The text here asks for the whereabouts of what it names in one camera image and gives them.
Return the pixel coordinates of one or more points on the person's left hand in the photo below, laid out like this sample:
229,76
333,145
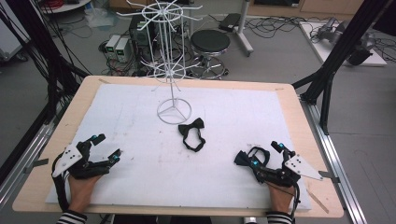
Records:
82,193

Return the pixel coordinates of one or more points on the white floor platform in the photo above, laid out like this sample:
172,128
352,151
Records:
327,51

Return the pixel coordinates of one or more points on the black round stool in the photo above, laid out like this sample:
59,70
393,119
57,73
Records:
210,40

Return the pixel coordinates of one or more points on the black computer tower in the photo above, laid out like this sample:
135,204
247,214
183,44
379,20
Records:
140,34

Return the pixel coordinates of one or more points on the black metal frame stand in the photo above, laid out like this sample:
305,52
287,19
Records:
342,46

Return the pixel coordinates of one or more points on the clear plastic bag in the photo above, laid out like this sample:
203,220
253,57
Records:
99,17

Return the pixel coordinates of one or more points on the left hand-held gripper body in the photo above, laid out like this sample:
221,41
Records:
67,159

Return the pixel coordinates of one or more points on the grey power supply unit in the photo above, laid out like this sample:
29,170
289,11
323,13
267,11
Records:
112,45
122,49

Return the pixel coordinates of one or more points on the white stand post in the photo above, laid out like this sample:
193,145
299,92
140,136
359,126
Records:
243,18

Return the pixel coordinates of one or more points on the aluminium rail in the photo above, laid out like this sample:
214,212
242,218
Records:
330,149
28,155

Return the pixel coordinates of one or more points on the white case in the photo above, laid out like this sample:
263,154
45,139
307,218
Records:
11,40

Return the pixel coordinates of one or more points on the black flat box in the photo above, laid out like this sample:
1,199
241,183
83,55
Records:
229,21

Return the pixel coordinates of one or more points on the white foam mat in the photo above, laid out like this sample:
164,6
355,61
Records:
140,174

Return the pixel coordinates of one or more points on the grey metal clamp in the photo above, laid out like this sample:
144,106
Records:
328,176
36,163

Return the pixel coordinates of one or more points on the thin wooden stick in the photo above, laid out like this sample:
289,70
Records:
317,200

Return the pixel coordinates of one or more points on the grey robot device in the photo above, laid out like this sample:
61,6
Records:
330,29

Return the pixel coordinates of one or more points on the dark robot device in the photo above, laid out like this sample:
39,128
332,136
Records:
359,54

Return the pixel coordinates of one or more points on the black bow tie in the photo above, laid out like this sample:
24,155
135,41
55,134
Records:
190,125
241,158

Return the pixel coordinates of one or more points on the wooden cabinet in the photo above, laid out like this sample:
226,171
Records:
327,6

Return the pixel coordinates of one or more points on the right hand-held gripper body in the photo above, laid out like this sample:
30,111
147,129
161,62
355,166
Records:
303,168

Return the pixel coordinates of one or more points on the white round table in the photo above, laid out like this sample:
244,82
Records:
68,6

